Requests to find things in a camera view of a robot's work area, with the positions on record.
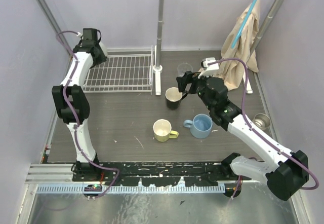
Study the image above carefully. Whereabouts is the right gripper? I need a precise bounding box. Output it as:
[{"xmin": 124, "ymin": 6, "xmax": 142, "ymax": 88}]
[{"xmin": 177, "ymin": 70, "xmax": 215, "ymax": 111}]

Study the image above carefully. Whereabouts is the black mug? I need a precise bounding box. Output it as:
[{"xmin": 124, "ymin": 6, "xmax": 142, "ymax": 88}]
[{"xmin": 165, "ymin": 87, "xmax": 182, "ymax": 110}]

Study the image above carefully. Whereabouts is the yellow mug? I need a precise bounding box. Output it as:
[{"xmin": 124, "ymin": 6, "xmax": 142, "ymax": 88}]
[{"xmin": 152, "ymin": 119, "xmax": 179, "ymax": 142}]

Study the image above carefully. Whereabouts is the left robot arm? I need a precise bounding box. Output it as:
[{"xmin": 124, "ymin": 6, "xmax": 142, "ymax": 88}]
[{"xmin": 52, "ymin": 28, "xmax": 107, "ymax": 181}]

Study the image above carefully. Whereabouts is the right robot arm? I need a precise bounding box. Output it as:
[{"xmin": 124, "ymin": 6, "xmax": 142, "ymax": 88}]
[{"xmin": 176, "ymin": 71, "xmax": 309, "ymax": 201}]

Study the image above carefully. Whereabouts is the clear plastic cup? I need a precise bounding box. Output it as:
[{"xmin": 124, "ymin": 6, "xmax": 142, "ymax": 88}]
[{"xmin": 177, "ymin": 63, "xmax": 193, "ymax": 77}]

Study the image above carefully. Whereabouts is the blue mug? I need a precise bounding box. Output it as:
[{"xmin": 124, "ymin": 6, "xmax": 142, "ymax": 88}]
[{"xmin": 183, "ymin": 114, "xmax": 213, "ymax": 139}]

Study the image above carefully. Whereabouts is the beige cloth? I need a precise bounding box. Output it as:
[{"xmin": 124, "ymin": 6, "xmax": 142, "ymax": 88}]
[{"xmin": 213, "ymin": 0, "xmax": 261, "ymax": 91}]

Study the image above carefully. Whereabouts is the steel cup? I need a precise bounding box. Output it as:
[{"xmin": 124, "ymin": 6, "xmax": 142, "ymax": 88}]
[{"xmin": 252, "ymin": 113, "xmax": 271, "ymax": 131}]

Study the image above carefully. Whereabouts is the blue clothes hanger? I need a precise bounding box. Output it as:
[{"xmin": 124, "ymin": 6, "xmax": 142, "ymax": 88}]
[{"xmin": 231, "ymin": 0, "xmax": 257, "ymax": 49}]

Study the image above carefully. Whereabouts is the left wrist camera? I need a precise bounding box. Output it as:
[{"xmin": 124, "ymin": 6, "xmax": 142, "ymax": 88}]
[{"xmin": 77, "ymin": 28, "xmax": 102, "ymax": 43}]

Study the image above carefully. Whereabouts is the metal clothes rack frame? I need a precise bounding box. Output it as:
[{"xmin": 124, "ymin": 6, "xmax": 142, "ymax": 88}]
[{"xmin": 152, "ymin": 0, "xmax": 284, "ymax": 96}]

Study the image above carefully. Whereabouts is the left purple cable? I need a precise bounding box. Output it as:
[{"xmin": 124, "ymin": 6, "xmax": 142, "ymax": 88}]
[{"xmin": 55, "ymin": 30, "xmax": 121, "ymax": 199}]

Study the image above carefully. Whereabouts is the white wire dish rack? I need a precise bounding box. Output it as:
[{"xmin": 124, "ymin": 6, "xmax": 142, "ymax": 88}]
[{"xmin": 84, "ymin": 47, "xmax": 155, "ymax": 94}]

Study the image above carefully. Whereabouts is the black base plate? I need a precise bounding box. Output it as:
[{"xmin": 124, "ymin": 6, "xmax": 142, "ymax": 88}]
[{"xmin": 71, "ymin": 162, "xmax": 248, "ymax": 187}]

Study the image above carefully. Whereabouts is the blue cable duct strip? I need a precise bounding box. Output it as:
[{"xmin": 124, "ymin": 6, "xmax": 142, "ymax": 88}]
[{"xmin": 36, "ymin": 183, "xmax": 225, "ymax": 195}]

